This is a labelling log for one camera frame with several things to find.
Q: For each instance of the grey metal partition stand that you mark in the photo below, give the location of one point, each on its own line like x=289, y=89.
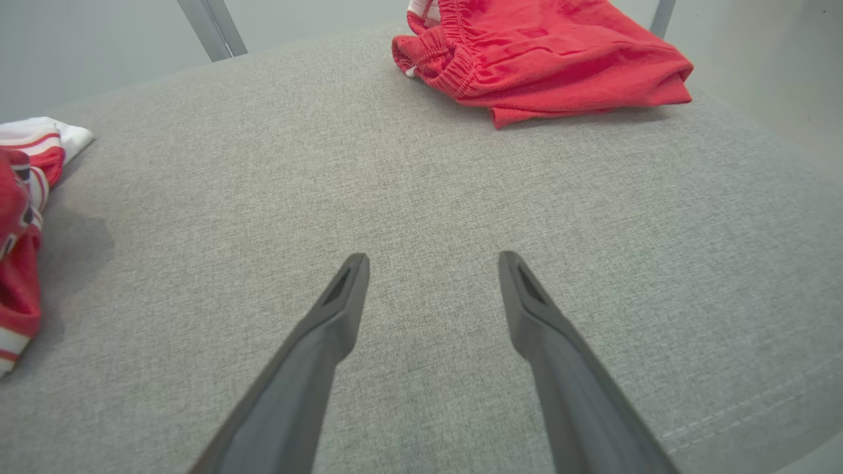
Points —
x=211, y=26
x=662, y=16

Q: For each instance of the red shorts with elastic waistband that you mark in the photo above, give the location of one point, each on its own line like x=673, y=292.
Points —
x=560, y=59

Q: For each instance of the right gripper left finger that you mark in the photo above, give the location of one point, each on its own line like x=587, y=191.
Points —
x=296, y=395

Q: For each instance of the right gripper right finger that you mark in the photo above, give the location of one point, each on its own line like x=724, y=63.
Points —
x=579, y=408

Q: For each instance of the red garment with white stripes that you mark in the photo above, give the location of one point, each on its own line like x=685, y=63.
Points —
x=16, y=296

